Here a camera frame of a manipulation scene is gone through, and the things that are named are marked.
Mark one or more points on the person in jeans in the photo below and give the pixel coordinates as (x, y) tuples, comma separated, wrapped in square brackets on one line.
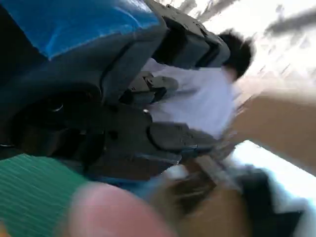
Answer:
[(197, 103)]

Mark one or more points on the green cutting mat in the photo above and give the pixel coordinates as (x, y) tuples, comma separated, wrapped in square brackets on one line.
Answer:
[(29, 192)]

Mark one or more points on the pink bowl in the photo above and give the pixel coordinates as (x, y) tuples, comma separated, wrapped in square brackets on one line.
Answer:
[(111, 214)]

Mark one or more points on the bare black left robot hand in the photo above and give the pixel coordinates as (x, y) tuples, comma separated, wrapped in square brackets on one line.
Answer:
[(74, 86)]

